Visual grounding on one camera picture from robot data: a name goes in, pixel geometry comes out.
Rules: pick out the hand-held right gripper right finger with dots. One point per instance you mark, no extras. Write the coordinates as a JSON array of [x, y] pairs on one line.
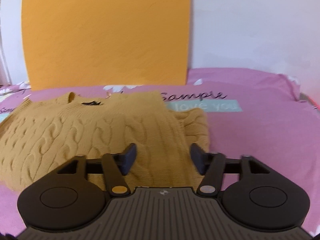
[[197, 158]]

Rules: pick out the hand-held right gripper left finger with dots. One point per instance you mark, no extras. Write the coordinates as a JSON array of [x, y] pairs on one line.
[[128, 159]]

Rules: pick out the pink printed bed sheet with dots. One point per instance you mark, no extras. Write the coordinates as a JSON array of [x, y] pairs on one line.
[[255, 130]]

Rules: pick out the orange board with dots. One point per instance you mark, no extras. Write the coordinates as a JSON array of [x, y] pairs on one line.
[[105, 35]]

